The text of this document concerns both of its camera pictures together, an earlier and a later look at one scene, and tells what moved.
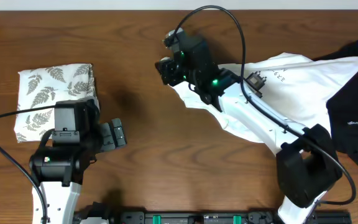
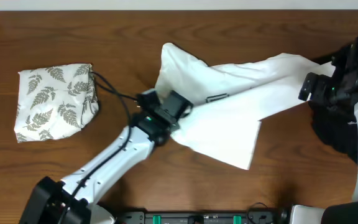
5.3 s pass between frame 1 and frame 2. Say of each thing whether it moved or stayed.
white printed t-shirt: moved
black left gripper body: moved
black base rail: stayed
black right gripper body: moved
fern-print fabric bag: stayed
